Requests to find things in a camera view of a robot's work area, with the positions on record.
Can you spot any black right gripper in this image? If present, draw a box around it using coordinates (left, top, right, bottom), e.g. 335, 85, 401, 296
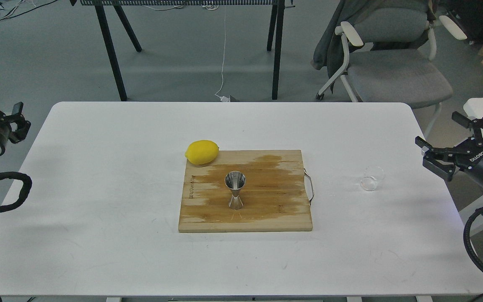
415, 112, 483, 188

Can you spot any small clear glass cup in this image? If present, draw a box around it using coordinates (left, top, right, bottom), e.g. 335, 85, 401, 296
360, 166, 386, 192

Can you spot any steel double jigger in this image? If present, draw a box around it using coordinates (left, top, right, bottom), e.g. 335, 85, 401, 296
224, 171, 247, 210

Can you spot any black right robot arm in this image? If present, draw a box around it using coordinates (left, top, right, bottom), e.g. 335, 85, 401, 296
415, 112, 483, 273

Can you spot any grey office chair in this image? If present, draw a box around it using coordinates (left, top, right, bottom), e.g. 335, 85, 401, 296
315, 7, 454, 138

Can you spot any wooden cutting board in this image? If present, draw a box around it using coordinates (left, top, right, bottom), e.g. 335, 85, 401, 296
178, 150, 313, 233

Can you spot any yellow lemon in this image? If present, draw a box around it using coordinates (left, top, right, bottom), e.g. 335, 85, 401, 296
184, 140, 220, 166

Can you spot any white power cable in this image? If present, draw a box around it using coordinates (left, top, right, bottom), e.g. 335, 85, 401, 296
214, 0, 231, 102

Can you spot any black metal table frame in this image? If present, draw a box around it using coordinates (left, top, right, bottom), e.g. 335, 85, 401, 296
70, 0, 292, 102

